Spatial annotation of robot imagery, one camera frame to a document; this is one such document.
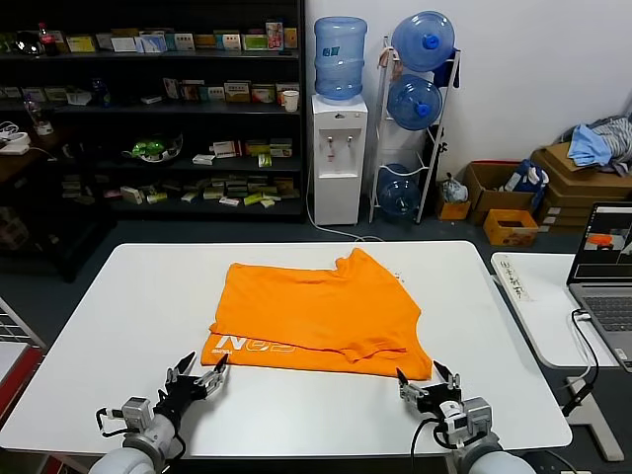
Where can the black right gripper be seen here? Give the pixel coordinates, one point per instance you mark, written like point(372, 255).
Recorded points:
point(437, 397)

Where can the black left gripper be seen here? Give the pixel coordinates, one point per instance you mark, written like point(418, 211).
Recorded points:
point(180, 395)

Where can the orange t-shirt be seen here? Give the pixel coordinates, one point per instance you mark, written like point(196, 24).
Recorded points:
point(316, 311)

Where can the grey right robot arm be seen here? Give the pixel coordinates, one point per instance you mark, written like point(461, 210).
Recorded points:
point(494, 459)

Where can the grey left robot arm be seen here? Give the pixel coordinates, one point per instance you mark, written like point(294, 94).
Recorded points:
point(133, 454)

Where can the white side table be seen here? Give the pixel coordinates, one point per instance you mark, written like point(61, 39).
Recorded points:
point(538, 321)

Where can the red panel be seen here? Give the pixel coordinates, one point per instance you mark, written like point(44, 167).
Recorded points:
point(32, 368)

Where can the orange cardboard box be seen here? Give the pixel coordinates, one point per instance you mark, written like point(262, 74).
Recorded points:
point(511, 234)

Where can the white red flat box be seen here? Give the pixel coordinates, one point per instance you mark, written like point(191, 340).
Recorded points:
point(230, 201)

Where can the small yellow cardboard box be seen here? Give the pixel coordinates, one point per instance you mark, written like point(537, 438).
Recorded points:
point(451, 210)

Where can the lime green box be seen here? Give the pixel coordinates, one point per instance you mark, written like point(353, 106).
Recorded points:
point(157, 198)

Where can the lime yellow box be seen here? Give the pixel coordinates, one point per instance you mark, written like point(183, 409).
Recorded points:
point(253, 199)

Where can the pale yellow box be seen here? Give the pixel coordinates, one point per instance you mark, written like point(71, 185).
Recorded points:
point(271, 201)

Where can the white green edged box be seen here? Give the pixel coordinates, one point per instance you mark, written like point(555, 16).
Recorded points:
point(131, 195)

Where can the knotted grey plastic bag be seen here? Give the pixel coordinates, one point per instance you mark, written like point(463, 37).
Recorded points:
point(454, 190)

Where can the open brown cardboard box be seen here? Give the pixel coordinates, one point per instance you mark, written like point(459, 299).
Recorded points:
point(494, 197)

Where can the grey laptop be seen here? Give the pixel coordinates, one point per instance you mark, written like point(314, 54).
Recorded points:
point(605, 276)

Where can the white water dispenser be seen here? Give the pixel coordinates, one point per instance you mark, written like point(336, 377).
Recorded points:
point(338, 197)

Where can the bright green small box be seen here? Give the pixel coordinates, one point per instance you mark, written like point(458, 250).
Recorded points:
point(264, 160)

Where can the brown cardboard box stack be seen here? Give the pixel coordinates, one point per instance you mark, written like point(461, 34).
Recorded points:
point(568, 207)

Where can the blue white plastic bag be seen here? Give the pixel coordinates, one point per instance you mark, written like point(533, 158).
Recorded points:
point(528, 178)

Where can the green fruit bowl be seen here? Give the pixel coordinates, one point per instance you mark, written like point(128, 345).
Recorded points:
point(150, 148)

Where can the yellow red white box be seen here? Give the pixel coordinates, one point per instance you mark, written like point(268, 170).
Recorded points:
point(280, 148)

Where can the large flat cardboard box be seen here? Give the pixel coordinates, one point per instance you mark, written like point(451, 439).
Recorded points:
point(558, 170)

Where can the black shelving unit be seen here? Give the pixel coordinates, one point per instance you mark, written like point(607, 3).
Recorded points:
point(123, 123)

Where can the white metal jug rack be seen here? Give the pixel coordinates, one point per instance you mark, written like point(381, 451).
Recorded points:
point(378, 129)

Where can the small teal white box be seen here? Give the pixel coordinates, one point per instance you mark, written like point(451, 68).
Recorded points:
point(215, 94)

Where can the red orange box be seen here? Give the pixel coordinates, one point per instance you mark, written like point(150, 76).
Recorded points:
point(191, 92)

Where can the cream red striped box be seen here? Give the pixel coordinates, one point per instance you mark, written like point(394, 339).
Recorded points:
point(237, 92)

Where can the light blue garment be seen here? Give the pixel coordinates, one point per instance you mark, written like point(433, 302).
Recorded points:
point(585, 145)

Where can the white paper cup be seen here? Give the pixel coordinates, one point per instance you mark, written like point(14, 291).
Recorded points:
point(291, 101)

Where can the white power strip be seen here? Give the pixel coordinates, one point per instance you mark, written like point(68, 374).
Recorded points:
point(12, 143)

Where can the blue plastic bottle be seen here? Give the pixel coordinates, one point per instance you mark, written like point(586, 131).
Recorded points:
point(100, 94)

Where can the white open box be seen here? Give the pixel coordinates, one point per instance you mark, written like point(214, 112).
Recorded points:
point(79, 97)

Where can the orange white box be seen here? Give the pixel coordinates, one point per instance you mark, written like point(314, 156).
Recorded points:
point(286, 86)

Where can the clear bottle pink contents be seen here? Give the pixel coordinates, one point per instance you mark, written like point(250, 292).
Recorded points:
point(37, 116)

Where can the pale green white box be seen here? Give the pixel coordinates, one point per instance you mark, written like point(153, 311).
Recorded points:
point(10, 92)
point(32, 94)
point(55, 94)

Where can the grey striped garment pile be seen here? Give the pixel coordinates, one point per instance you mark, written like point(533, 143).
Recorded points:
point(617, 133)

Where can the dark blue hanging cloth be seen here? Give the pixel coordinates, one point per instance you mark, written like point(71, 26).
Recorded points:
point(447, 69)

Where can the tan hanging cloth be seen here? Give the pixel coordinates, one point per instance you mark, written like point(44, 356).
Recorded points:
point(387, 59)

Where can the flat yellow box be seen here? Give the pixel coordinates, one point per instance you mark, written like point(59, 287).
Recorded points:
point(205, 41)

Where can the blue white box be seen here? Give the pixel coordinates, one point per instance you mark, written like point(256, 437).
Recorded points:
point(152, 43)

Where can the green medicine box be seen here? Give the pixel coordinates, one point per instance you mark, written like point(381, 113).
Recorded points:
point(256, 42)

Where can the white medicine box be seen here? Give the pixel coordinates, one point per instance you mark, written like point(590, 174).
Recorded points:
point(123, 44)

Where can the blue water jug on dispenser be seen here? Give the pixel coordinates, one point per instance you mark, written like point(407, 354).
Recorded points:
point(340, 59)

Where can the tall pink box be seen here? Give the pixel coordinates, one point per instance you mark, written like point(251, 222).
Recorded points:
point(274, 34)

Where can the orange medicine box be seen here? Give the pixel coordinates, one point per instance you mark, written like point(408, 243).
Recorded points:
point(290, 38)

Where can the yellow medicine box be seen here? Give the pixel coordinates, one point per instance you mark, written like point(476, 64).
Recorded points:
point(80, 43)

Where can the red label cola bottle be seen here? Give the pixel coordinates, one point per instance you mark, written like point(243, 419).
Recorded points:
point(48, 39)

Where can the shiny black round bowl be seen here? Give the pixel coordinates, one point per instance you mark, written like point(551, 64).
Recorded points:
point(27, 43)

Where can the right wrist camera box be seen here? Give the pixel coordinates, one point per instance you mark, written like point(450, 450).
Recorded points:
point(474, 415)

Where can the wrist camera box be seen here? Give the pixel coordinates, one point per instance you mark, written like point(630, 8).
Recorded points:
point(135, 412)
point(474, 415)

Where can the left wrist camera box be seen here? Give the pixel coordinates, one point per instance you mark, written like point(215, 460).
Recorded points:
point(135, 412)

